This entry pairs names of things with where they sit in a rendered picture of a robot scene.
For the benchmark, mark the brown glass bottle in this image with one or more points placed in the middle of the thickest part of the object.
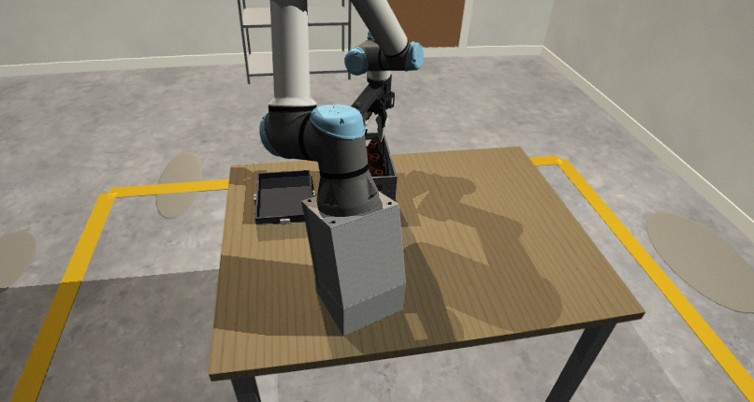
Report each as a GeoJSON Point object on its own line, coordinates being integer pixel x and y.
{"type": "Point", "coordinates": [373, 148]}
{"type": "Point", "coordinates": [379, 173]}
{"type": "Point", "coordinates": [375, 164]}

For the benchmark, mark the black divided crate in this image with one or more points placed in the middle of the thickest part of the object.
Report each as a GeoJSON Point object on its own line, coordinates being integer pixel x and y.
{"type": "Point", "coordinates": [389, 181]}

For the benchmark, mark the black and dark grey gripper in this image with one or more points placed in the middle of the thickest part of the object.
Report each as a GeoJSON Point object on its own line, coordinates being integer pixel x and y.
{"type": "Point", "coordinates": [379, 106]}

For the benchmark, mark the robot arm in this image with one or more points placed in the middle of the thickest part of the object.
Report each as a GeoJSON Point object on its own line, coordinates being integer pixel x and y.
{"type": "Point", "coordinates": [333, 136]}

